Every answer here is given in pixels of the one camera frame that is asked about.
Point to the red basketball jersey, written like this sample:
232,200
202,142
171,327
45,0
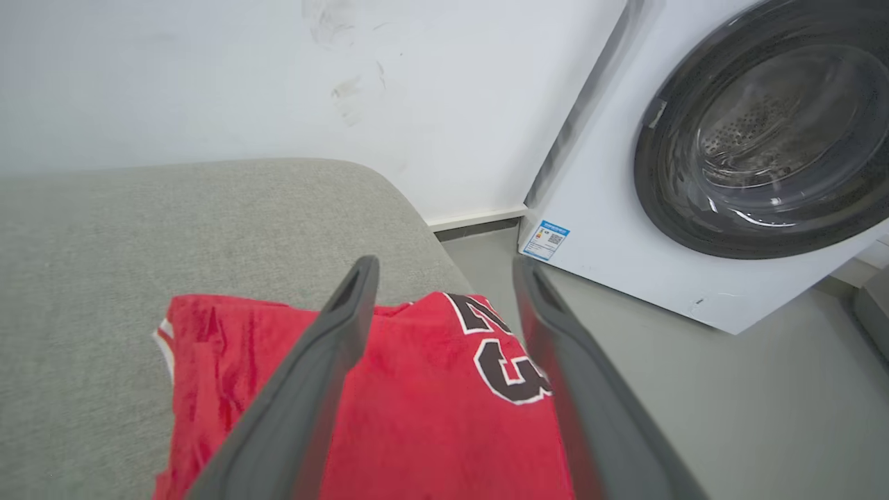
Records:
417,423

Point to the dark round washing machine door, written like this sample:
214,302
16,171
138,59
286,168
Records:
764,146

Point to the grey fabric sofa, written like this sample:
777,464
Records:
104,243

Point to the white wall baseboard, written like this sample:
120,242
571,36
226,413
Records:
479,219

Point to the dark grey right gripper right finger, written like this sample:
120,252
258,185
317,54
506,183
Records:
597,417

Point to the blue white energy label sticker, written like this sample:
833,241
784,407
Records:
546,241

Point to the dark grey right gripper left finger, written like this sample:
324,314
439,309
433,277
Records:
298,403

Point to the white washing machine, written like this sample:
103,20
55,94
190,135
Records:
604,173

